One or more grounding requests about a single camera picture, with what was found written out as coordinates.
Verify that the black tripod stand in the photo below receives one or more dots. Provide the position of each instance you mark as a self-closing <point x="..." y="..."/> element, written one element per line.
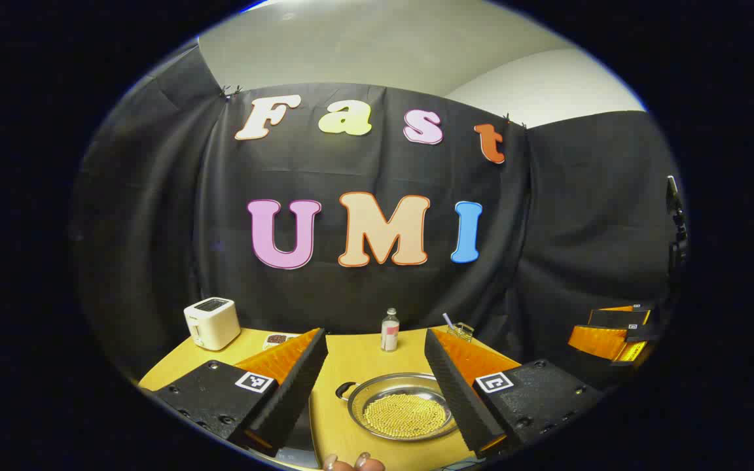
<point x="676" y="222"/>

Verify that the white toaster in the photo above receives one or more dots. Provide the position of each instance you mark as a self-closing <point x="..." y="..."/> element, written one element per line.
<point x="212" y="324"/>

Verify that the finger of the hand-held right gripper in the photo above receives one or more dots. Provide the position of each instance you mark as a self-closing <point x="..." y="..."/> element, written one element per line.
<point x="619" y="317"/>
<point x="596" y="341"/>

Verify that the stainless steel pot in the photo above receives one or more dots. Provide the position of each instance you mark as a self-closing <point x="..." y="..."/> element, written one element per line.
<point x="377" y="387"/>

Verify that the clear bottle pink label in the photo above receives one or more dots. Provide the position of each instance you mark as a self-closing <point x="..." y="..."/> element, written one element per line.
<point x="389" y="332"/>

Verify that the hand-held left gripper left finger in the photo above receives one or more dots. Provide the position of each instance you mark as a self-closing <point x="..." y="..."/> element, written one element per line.
<point x="295" y="386"/>

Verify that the white divided bean dish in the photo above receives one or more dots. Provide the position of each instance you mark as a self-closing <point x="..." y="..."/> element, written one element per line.
<point x="279" y="339"/>

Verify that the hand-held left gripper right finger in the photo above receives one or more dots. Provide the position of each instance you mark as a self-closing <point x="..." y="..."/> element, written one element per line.
<point x="459" y="392"/>

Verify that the pale straw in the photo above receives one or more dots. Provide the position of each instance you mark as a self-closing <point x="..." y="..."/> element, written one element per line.
<point x="448" y="320"/>

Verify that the pile of yellow soybeans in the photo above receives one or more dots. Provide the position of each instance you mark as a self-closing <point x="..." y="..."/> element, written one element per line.
<point x="403" y="415"/>

